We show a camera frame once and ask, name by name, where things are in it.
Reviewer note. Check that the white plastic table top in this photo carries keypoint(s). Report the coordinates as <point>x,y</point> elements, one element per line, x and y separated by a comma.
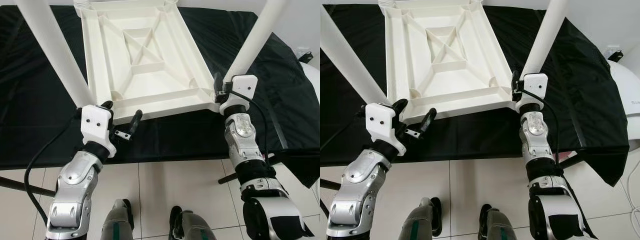
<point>450,90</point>
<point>150,90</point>

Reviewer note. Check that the white plastic table leg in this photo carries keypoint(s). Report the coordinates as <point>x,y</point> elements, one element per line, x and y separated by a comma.
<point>171,2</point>
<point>350,55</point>
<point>387,4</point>
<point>475,2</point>
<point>82,4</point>
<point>255,40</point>
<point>545,35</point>
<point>50,45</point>

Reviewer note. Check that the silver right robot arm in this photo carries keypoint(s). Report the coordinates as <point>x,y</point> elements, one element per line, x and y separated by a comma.
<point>535,135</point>
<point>245,140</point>

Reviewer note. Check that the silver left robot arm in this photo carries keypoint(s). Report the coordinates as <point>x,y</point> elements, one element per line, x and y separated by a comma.
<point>75,185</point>
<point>360,185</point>

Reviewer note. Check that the black tablecloth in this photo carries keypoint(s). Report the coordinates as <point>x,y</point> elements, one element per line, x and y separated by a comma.
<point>30,100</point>
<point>590,100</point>

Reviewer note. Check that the black metal table leg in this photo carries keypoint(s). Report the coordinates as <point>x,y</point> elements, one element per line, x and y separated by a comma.
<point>227,178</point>
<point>570,161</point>
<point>25,187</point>
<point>327,184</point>

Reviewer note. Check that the black power plug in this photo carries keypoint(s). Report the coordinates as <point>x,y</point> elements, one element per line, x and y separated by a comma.
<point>306,57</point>
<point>616,56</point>

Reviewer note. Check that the grey robot right leg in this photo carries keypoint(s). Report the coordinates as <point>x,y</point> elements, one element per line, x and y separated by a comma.
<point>500,227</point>
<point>192,227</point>

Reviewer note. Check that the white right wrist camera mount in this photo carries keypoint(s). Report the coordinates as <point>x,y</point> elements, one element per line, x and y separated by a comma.
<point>245,85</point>
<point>536,82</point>

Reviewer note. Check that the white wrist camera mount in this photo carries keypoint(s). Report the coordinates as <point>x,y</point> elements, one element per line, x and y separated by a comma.
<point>95,125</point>
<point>380,122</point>
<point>536,82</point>
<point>245,85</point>

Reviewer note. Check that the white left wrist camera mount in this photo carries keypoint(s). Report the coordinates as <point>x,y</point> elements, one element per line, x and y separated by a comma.
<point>380,122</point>
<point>95,125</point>

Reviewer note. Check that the white wall socket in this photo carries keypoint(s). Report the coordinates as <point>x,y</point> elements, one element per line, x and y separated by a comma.
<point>300,50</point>
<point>611,50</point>

